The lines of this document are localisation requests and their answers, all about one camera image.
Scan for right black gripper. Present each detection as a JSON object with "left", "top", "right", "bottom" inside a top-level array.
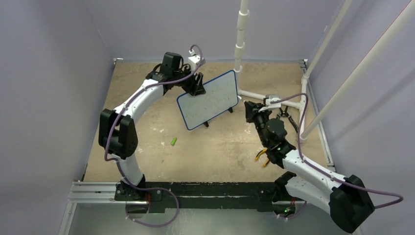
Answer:
[{"left": 245, "top": 101, "right": 273, "bottom": 146}]

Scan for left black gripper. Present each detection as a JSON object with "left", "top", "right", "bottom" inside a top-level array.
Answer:
[{"left": 172, "top": 64, "right": 205, "bottom": 96}]

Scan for blue framed whiteboard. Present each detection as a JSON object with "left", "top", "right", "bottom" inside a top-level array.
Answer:
[{"left": 177, "top": 70, "right": 239, "bottom": 131}]

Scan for green marker cap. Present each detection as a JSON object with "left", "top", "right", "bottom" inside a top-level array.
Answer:
[{"left": 171, "top": 137, "right": 178, "bottom": 146}]

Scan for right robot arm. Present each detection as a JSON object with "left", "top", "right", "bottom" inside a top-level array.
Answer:
[{"left": 244, "top": 101, "right": 375, "bottom": 233}]

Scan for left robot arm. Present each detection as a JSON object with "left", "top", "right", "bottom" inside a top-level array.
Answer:
[{"left": 98, "top": 50, "right": 206, "bottom": 200}]

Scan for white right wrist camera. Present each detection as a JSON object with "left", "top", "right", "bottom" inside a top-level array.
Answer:
[{"left": 259, "top": 94, "right": 281, "bottom": 112}]

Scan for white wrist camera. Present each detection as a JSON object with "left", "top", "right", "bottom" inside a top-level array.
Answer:
[
  {"left": 259, "top": 94, "right": 281, "bottom": 112},
  {"left": 187, "top": 49, "right": 206, "bottom": 71}
]

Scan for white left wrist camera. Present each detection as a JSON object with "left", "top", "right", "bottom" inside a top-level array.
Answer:
[{"left": 187, "top": 49, "right": 206, "bottom": 71}]

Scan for black handled pliers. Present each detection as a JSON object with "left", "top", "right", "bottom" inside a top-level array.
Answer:
[{"left": 276, "top": 106, "right": 299, "bottom": 133}]

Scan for yellow handled pliers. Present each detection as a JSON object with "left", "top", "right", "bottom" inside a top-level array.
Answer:
[{"left": 254, "top": 148, "right": 270, "bottom": 168}]

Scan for white pvc pipe frame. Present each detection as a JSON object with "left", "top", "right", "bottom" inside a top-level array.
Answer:
[{"left": 241, "top": 0, "right": 415, "bottom": 141}]

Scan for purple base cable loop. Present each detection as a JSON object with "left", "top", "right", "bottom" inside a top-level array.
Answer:
[{"left": 125, "top": 187, "right": 180, "bottom": 228}]

